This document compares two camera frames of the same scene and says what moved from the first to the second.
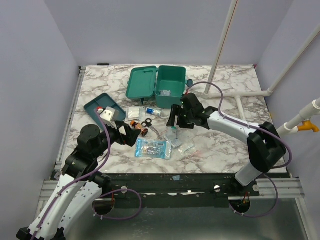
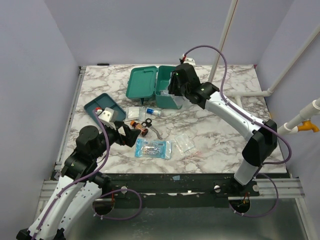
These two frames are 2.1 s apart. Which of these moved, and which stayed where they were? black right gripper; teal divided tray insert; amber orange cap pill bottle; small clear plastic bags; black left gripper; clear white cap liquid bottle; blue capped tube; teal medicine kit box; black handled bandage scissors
Moved: black right gripper; small clear plastic bags; clear white cap liquid bottle
Stayed: amber orange cap pill bottle; teal divided tray insert; teal medicine kit box; black handled bandage scissors; black left gripper; blue capped tube
